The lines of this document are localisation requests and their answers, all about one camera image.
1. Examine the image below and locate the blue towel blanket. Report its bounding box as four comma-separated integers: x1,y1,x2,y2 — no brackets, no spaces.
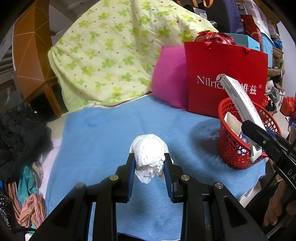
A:
46,95,265,240

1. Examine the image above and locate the person's right hand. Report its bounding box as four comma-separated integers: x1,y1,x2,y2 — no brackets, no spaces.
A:
263,179,295,227

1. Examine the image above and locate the long white purple box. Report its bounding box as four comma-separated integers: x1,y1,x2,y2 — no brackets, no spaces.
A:
219,75,267,163

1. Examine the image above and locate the striped pink orange cloth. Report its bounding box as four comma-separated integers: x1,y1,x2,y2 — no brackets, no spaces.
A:
8,182,46,228

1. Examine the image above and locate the teal cloth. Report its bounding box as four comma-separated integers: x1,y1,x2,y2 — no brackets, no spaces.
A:
17,166,39,206

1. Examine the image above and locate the magenta pillow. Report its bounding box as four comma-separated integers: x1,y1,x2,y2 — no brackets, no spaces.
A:
152,45,188,110

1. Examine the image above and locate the red plastic bag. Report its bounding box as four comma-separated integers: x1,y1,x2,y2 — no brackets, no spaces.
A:
280,97,295,116

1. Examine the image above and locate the green clover print quilt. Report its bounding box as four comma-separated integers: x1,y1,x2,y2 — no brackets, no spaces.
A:
48,1,215,112

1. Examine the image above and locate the red Nilrich paper bag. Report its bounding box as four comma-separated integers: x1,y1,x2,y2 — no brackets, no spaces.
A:
184,42,268,118

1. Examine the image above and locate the black clothing pile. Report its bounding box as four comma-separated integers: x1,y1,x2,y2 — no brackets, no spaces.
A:
1,102,53,182

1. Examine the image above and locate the red plastic mesh basket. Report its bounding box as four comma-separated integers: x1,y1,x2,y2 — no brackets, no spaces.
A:
217,97,283,170

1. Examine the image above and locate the white tissue paper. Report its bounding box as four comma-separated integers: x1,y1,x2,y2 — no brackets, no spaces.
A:
129,134,169,184

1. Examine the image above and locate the wooden chair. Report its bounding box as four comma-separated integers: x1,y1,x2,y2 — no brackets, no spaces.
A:
13,1,62,117

